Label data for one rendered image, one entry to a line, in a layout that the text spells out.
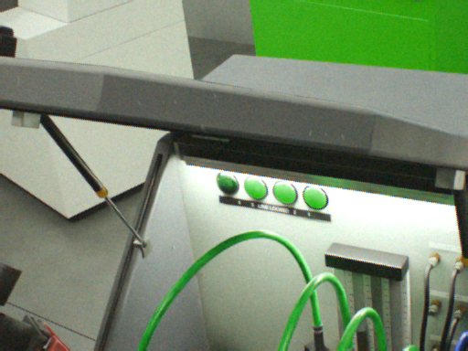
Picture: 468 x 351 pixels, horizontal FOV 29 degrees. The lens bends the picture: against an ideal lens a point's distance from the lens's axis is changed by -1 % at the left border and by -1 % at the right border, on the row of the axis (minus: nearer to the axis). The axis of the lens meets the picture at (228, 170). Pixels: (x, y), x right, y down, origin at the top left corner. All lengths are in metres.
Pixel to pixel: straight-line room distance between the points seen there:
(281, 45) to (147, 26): 0.66
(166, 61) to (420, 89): 2.88
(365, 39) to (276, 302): 2.44
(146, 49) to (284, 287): 2.76
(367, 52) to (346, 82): 2.36
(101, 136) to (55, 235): 0.53
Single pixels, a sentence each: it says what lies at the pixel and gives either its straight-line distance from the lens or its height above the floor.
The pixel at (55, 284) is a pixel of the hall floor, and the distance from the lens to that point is 4.05.
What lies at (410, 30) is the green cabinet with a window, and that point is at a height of 0.83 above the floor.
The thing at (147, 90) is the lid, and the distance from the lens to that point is 0.64.
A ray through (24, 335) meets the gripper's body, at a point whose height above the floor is 1.40.
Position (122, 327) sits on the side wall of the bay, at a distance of 1.67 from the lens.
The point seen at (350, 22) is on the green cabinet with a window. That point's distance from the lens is 4.10.
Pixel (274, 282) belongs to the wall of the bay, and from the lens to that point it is 1.76.
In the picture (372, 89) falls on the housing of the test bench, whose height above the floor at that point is 1.50.
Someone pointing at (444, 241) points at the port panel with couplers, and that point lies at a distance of 1.55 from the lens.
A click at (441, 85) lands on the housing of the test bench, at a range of 1.71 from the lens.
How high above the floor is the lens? 2.18
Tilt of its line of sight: 28 degrees down
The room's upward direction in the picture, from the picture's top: 8 degrees counter-clockwise
